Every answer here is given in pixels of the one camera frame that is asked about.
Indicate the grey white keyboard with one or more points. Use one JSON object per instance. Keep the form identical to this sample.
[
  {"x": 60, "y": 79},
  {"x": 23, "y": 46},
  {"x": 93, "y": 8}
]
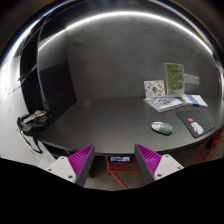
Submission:
[{"x": 162, "y": 104}]

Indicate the white green computer mouse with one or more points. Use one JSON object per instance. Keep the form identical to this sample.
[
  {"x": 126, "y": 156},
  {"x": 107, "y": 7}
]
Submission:
[{"x": 162, "y": 128}]

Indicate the red chair frame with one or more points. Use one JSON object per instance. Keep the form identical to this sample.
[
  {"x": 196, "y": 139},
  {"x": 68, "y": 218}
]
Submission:
[{"x": 209, "y": 145}]

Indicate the green standing menu card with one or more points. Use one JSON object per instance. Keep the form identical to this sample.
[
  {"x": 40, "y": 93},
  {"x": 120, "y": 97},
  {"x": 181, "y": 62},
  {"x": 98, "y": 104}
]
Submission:
[{"x": 175, "y": 79}]

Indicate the white blue booklet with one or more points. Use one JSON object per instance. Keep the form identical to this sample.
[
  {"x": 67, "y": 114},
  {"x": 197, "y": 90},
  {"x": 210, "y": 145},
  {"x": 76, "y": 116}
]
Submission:
[{"x": 194, "y": 100}]

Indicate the white sticker card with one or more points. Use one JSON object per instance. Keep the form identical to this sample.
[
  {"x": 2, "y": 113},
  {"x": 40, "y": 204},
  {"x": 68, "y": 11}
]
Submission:
[{"x": 154, "y": 88}]

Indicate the black mouse pad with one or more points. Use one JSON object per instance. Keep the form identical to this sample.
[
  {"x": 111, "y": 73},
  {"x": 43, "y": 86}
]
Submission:
[{"x": 197, "y": 122}]

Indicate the red metal stool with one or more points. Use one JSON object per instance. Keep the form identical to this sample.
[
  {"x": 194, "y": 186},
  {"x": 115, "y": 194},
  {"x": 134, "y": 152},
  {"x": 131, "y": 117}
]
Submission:
[{"x": 114, "y": 168}]

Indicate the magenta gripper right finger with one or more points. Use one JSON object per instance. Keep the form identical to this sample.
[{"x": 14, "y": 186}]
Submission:
[{"x": 154, "y": 166}]

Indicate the white wall outlet plates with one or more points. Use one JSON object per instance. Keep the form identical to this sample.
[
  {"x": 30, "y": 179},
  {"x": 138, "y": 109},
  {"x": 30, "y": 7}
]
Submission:
[{"x": 191, "y": 79}]

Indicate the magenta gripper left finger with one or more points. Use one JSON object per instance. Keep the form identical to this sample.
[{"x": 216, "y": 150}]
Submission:
[{"x": 74, "y": 168}]

